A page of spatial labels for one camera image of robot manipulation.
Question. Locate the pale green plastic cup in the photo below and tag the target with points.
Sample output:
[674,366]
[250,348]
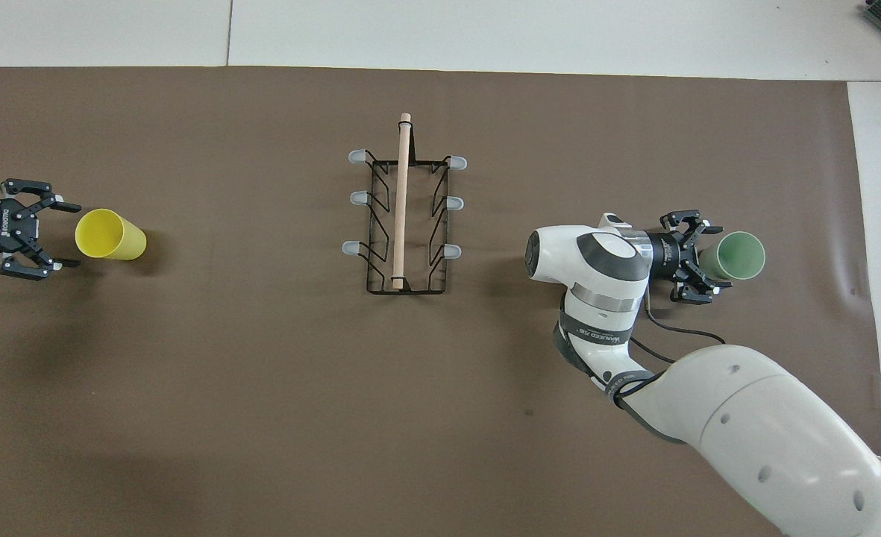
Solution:
[740,256]

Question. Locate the brown table mat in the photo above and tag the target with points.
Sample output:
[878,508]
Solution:
[261,373]

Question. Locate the yellow plastic cup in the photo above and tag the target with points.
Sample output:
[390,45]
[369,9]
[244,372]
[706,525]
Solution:
[119,237]

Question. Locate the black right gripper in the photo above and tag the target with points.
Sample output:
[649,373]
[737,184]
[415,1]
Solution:
[665,257]

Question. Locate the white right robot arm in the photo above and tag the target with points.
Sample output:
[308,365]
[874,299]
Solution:
[746,432]

